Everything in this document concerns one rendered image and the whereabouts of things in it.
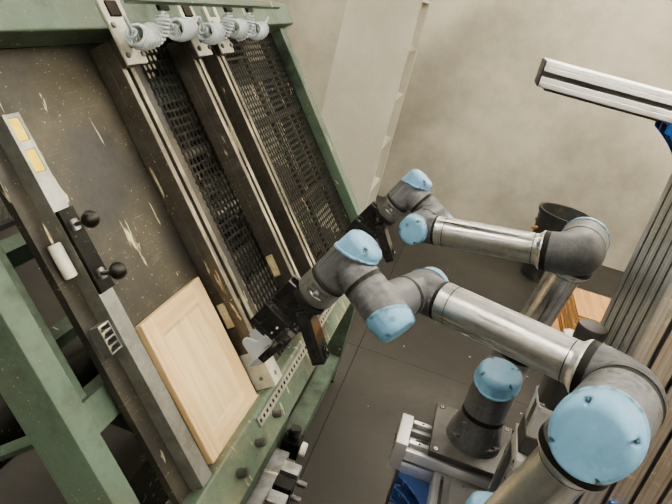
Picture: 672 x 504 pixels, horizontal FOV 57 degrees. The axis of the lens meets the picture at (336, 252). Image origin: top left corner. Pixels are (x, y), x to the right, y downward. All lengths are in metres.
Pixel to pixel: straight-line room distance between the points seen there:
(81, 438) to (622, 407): 0.96
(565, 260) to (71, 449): 1.12
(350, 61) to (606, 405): 4.62
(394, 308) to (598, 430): 0.36
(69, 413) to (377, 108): 4.31
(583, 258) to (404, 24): 3.89
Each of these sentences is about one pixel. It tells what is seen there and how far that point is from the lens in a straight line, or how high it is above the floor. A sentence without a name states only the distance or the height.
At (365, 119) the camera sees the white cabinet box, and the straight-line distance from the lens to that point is 5.31.
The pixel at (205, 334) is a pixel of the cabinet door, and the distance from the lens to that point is 1.77.
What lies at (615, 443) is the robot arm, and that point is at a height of 1.63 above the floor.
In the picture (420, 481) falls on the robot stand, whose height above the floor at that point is 0.90.
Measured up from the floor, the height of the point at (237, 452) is 0.89.
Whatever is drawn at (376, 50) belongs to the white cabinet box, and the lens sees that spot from 5.24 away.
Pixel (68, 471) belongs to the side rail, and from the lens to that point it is 1.39.
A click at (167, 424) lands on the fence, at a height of 1.05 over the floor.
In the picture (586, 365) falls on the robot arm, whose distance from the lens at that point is 1.03.
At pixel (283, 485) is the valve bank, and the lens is 1.86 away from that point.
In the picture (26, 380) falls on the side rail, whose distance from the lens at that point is 1.32.
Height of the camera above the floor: 2.08
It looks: 24 degrees down
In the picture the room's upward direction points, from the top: 15 degrees clockwise
